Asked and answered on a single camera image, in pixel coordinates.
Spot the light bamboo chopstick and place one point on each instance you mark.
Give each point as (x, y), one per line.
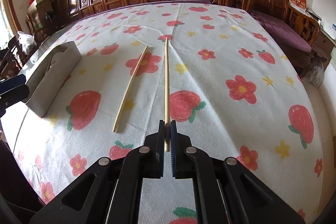
(126, 93)
(167, 93)

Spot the red greeting card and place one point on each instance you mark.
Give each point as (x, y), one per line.
(300, 5)

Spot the wooden side table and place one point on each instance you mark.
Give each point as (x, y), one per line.
(324, 44)

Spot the strawberry flower tablecloth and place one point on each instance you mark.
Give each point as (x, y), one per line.
(232, 90)

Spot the plastic bag under table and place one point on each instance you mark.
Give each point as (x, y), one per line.
(315, 75)

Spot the metal rectangular tray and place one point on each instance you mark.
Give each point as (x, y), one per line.
(48, 74)

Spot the clear plastic bag left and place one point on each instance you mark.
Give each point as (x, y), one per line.
(27, 42)

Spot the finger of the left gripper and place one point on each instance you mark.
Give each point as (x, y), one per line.
(11, 83)
(14, 96)

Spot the white device box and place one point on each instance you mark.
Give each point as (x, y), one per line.
(329, 28)

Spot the purple armchair cushion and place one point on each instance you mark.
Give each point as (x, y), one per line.
(282, 34)

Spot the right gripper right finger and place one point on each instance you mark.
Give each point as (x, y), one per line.
(206, 173)

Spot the purple sofa cushion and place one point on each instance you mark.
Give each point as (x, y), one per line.
(208, 2)

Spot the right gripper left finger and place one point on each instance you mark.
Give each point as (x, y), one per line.
(143, 162)

